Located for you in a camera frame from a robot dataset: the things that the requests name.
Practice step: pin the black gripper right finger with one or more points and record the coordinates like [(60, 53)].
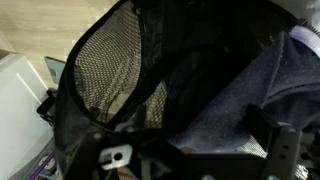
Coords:
[(264, 129)]

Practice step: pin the dark navy hoodie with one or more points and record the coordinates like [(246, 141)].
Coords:
[(284, 81)]

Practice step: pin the black mesh laundry bag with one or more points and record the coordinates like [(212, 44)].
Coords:
[(175, 57)]

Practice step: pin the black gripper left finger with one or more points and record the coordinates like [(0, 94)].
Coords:
[(140, 116)]

